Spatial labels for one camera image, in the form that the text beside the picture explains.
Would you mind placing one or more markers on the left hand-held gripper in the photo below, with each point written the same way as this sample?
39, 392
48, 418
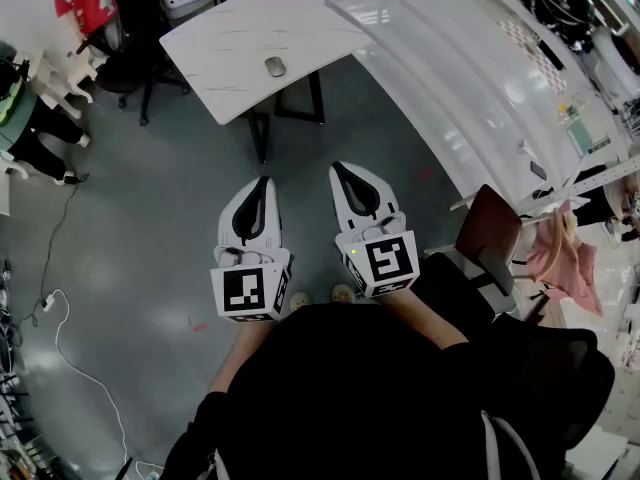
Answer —
250, 293

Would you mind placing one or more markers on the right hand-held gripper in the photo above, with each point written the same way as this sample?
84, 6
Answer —
385, 263

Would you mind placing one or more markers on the grey computer mouse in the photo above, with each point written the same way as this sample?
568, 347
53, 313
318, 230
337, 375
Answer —
274, 66

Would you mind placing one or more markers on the person's left forearm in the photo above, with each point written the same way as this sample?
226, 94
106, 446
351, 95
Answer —
240, 353

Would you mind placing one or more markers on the person's right forearm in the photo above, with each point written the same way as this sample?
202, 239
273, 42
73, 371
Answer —
425, 318

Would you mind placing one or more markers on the black metal table legs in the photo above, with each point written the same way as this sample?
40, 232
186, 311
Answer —
260, 138

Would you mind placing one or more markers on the person's left slipper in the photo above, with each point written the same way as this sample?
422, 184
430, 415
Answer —
300, 301

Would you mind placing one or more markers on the person's slipper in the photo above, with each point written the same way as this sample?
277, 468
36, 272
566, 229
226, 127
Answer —
344, 294
300, 301

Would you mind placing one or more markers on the person's right slipper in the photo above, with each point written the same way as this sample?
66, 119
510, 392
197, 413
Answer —
344, 294

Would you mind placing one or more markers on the brown chair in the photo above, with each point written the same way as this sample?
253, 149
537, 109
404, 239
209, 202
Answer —
487, 238

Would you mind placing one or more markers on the white curved counter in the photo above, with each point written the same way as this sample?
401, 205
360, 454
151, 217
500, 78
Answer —
450, 68

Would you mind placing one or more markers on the black phone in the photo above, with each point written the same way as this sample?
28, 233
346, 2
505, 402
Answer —
538, 169

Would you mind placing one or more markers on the black power adapter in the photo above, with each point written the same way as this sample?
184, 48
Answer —
70, 178

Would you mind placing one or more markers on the person's black shirt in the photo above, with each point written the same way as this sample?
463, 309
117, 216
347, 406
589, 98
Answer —
325, 393

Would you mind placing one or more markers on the white power adapter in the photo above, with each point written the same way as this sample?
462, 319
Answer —
48, 303

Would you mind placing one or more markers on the checkered mat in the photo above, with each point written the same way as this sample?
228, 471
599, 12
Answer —
540, 60

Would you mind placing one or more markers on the pink cloth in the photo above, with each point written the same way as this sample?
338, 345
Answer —
575, 268

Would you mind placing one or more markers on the green and white box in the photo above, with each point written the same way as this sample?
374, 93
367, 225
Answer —
585, 135

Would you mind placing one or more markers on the white ornate table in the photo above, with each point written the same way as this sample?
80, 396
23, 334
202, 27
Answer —
55, 83

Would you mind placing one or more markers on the black mesh office chair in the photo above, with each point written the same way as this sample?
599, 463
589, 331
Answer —
550, 368

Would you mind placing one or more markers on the green plush backpack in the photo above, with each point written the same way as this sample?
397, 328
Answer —
12, 103

